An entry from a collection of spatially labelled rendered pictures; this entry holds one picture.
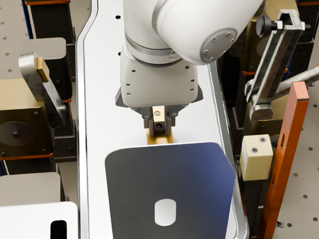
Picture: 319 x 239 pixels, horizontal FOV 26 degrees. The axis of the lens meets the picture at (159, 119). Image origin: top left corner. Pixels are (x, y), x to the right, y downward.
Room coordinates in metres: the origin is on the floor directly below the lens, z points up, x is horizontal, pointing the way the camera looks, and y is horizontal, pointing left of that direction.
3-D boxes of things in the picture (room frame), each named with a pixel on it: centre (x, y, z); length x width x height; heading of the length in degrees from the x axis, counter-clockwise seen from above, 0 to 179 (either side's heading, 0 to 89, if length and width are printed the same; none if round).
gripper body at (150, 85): (0.60, 0.00, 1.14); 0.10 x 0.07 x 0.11; 95
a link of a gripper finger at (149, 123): (0.60, 0.02, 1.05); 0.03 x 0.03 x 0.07; 5
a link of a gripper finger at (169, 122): (0.61, -0.02, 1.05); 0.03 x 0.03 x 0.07; 5
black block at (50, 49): (0.78, 0.20, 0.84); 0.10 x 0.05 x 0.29; 95
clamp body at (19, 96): (0.64, 0.22, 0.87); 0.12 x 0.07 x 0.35; 95
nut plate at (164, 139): (0.60, 0.00, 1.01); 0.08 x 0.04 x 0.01; 5
